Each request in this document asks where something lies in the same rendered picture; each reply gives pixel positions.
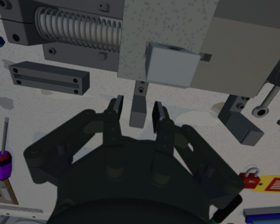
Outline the brown clipboard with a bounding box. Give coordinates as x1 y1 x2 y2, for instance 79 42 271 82
0 175 19 206

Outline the red padlock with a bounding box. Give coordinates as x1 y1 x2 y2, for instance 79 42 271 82
238 166 262 189

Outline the black and green marker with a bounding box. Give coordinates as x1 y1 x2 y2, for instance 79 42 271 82
209 194 244 224

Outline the purple handled screwdriver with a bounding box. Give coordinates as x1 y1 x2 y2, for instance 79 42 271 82
0 117 13 181

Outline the blue and grey tray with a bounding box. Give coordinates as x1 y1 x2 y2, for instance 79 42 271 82
243 206 280 224

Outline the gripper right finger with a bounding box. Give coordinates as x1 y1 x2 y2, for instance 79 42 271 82
151 100 246 209

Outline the dark grey take-up frame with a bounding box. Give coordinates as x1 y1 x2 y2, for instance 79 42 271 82
0 0 125 69

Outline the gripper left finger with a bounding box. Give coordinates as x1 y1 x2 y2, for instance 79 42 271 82
23 94 125 185

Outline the steel ruler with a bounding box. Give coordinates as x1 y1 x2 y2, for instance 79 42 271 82
0 203 44 214

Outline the dark grey slotted bar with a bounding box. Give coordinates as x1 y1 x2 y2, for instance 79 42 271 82
8 61 90 96

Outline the dark grey support leg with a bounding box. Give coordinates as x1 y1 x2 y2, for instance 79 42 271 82
129 80 149 129
217 94 265 146

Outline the yellow and red lockout tag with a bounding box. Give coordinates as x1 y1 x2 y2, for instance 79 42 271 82
250 175 280 193

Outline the silver ring wrench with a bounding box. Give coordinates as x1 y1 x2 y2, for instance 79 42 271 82
251 85 280 118

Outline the speckled light grey idler block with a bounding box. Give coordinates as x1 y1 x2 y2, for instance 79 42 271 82
117 0 220 83

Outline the light grey coil spring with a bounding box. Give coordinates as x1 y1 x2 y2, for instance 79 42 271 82
34 6 123 53

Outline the pale blue-grey cube handle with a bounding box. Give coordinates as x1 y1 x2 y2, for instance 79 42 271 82
144 41 201 89

